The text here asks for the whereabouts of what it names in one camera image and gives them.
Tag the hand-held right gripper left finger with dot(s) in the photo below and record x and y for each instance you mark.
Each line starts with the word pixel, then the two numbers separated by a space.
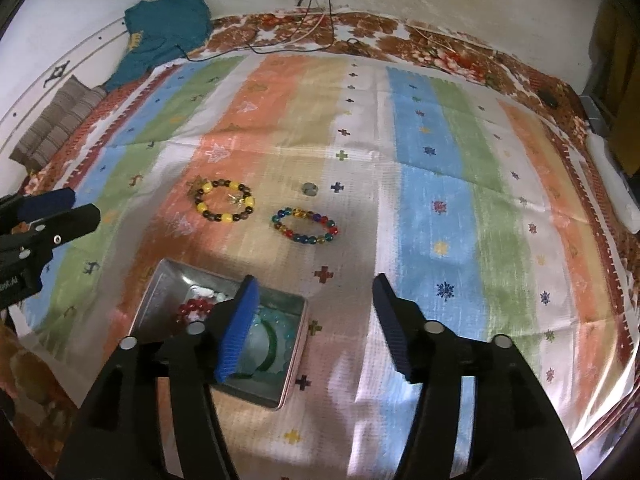
pixel 240 330

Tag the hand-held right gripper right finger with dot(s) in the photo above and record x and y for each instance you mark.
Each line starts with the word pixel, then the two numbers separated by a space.
pixel 395 330

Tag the green jade bangle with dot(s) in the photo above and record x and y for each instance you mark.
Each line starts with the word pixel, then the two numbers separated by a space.
pixel 272 345

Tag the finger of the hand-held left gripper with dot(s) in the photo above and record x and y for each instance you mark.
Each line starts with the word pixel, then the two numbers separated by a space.
pixel 70 227
pixel 45 202

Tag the small black object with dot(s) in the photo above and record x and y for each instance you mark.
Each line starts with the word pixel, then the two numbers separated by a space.
pixel 550 99

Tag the teal shirt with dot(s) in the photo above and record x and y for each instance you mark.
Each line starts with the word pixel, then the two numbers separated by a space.
pixel 165 25

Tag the small grey pendant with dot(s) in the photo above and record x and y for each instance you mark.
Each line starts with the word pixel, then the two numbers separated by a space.
pixel 310 189

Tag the striped grey pillow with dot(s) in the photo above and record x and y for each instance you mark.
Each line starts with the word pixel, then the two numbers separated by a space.
pixel 55 120

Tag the silver metal tin box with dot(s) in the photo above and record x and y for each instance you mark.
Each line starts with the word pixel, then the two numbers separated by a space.
pixel 165 280

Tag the mustard yellow garment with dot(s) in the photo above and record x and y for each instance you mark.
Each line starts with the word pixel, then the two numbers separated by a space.
pixel 622 85

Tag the striped pastel cloth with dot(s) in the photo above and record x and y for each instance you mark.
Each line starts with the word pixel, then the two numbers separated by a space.
pixel 450 185

